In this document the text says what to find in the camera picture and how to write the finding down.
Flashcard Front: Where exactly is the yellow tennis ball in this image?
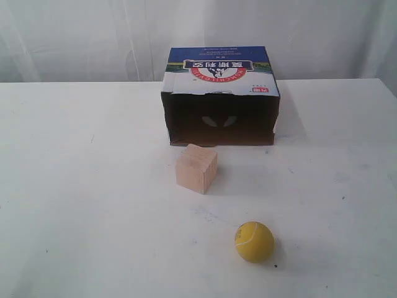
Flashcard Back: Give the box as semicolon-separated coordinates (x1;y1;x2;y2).
234;221;275;263

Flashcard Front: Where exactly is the light wooden cube block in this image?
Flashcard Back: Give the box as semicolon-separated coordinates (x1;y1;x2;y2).
176;144;218;194

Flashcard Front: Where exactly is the blue white cardboard box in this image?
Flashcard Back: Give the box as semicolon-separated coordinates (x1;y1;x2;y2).
161;46;280;147

